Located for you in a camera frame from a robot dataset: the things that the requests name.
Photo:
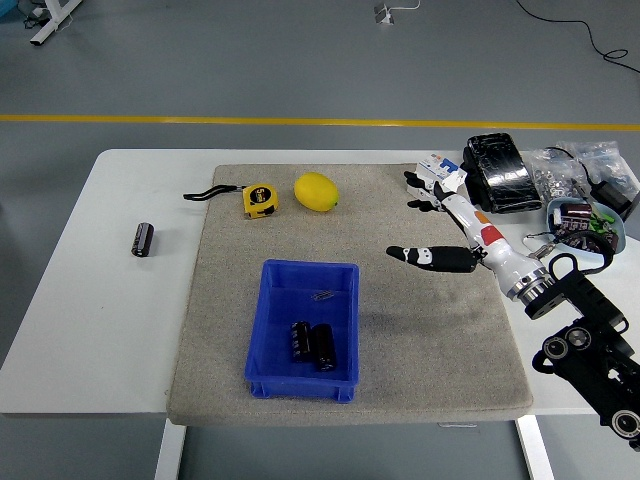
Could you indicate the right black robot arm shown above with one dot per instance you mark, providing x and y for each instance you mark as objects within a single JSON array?
[{"x": 590, "y": 305}]

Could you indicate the white desk frame leg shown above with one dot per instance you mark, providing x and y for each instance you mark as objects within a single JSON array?
[{"x": 52, "y": 22}]

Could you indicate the white circuit breaker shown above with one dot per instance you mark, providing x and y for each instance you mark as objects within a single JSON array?
[{"x": 442, "y": 167}]

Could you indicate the glossy black wrapped case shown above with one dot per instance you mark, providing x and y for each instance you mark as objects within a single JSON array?
[{"x": 502, "y": 172}]

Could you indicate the grey-brown mat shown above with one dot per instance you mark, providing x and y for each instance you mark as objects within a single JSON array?
[{"x": 400, "y": 350}]

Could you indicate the green plastic parts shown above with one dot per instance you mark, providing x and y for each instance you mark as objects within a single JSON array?
[{"x": 602, "y": 221}]

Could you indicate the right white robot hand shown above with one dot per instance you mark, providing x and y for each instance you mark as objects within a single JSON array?
[{"x": 500, "y": 250}]

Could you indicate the silver floor socket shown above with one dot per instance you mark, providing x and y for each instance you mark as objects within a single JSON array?
[{"x": 384, "y": 14}]

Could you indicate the clear bag of small parts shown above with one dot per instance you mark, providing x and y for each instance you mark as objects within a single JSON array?
[{"x": 607, "y": 160}]

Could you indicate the yellow tape measure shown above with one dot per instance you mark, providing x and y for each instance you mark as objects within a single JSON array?
[{"x": 260, "y": 201}]

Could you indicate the clear bag of metal nuts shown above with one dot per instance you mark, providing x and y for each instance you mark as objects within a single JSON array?
[{"x": 550, "y": 177}]

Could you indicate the light blue bowl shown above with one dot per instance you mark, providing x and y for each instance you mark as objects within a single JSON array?
[{"x": 621, "y": 225}]

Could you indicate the large maroon capacitor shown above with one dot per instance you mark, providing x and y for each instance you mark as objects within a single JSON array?
[{"x": 577, "y": 215}]

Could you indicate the blue plastic box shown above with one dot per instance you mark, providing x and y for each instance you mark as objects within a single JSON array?
[{"x": 280, "y": 300}]

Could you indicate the white table leg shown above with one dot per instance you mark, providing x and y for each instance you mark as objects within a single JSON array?
[
  {"x": 535, "y": 450},
  {"x": 170, "y": 450}
]

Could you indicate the plain black cylindrical battery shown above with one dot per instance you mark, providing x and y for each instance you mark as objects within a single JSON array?
[{"x": 324, "y": 347}]

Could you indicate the yellow lemon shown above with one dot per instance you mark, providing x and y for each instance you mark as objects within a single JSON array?
[{"x": 315, "y": 191}]

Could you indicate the black power adapter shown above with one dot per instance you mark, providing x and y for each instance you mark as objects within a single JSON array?
[{"x": 612, "y": 197}]

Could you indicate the black battery with white print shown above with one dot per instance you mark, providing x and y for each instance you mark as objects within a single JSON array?
[{"x": 300, "y": 341}]

